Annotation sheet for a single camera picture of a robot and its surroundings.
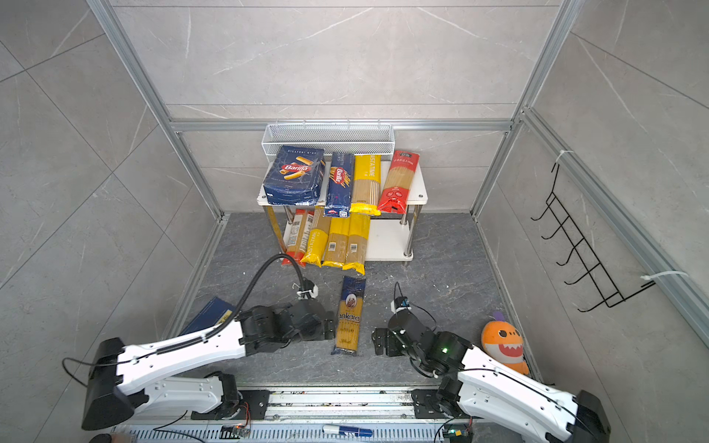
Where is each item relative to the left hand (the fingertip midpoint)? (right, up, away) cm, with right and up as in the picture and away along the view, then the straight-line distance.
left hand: (331, 318), depth 74 cm
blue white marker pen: (+5, -27, -6) cm, 28 cm away
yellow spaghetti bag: (-1, +19, +23) cm, 30 cm away
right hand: (+15, -6, +4) cm, 17 cm away
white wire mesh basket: (+8, +58, +23) cm, 63 cm away
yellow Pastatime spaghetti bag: (-7, +22, +24) cm, 33 cm away
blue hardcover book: (-41, -3, +16) cm, 44 cm away
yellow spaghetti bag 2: (+7, +19, +21) cm, 29 cm away
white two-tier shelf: (+20, +23, +30) cm, 42 cm away
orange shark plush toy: (+49, -7, +2) cm, 49 cm away
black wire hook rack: (+63, +13, -13) cm, 66 cm away
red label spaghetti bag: (-16, +23, +26) cm, 38 cm away
